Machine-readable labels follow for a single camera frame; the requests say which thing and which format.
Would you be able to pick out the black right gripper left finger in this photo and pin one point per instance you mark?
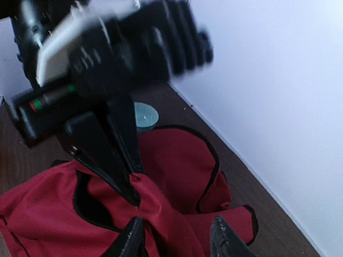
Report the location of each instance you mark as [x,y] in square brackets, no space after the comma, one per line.
[130,242]

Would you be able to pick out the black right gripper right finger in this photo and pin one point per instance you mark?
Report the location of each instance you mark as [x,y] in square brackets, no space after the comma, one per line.
[224,242]

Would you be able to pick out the red student backpack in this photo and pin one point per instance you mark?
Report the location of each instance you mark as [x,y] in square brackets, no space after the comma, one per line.
[69,211]

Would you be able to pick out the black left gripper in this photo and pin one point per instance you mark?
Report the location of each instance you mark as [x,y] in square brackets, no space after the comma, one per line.
[39,114]

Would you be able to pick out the light blue ceramic bowl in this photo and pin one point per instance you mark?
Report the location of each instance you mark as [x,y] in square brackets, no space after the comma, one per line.
[146,117]

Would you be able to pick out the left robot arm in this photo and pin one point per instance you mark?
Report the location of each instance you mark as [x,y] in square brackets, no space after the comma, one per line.
[32,22]

